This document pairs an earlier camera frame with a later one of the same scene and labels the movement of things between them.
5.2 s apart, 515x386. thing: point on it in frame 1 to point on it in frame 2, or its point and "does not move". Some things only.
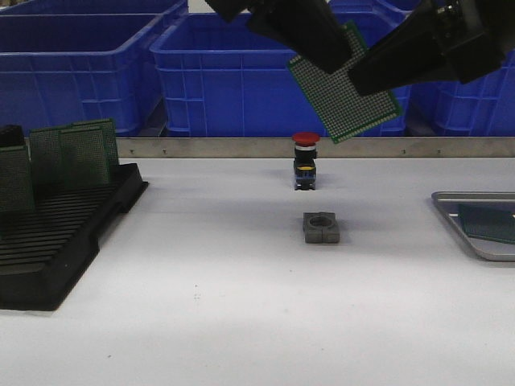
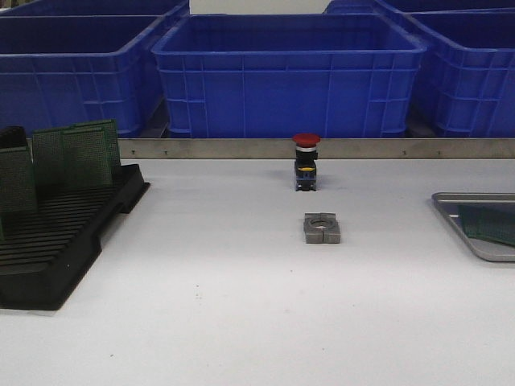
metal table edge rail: (327, 148) does not move
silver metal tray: (492, 250) does not move
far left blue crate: (39, 7) does not move
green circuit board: (343, 112) to (491, 221)
